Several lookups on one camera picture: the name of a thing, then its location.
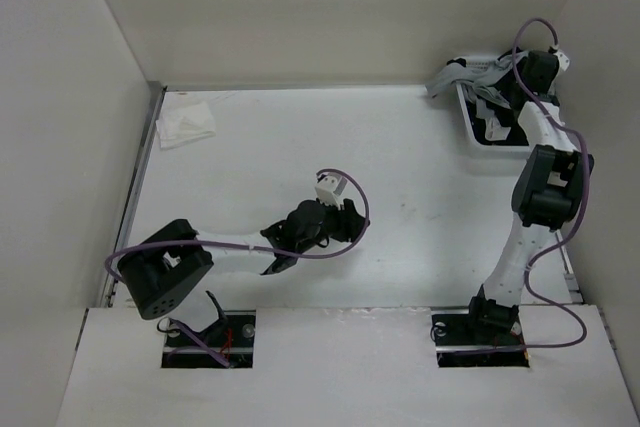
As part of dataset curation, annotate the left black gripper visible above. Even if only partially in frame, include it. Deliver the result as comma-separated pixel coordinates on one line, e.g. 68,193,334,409
297,196,368,254

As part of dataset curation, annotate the grey tank top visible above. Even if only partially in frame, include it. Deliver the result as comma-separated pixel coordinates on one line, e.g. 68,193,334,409
425,57,512,103

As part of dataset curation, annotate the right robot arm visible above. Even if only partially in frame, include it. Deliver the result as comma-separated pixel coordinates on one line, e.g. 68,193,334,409
463,47,594,351

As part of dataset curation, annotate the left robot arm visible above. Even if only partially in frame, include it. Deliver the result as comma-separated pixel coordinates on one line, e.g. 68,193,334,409
117,199,370,320

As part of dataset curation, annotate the white folded tank top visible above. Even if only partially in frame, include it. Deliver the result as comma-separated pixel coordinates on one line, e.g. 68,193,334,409
156,102,216,150

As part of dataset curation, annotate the white cloth in basket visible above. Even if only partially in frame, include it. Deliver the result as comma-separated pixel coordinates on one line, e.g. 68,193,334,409
476,97,511,142

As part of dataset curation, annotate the black clothes pile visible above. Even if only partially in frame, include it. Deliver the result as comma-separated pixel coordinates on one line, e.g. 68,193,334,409
457,84,529,151

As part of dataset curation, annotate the white plastic basket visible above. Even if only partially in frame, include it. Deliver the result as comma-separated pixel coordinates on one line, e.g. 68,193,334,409
431,53,531,159

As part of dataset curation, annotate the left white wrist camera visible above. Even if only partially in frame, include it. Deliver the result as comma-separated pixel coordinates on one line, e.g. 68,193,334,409
314,173,347,209

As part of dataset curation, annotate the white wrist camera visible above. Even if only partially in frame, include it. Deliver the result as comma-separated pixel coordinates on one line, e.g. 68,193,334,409
314,173,347,209
548,45,571,75

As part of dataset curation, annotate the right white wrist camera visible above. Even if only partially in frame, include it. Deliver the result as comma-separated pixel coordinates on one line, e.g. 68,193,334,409
548,45,571,75

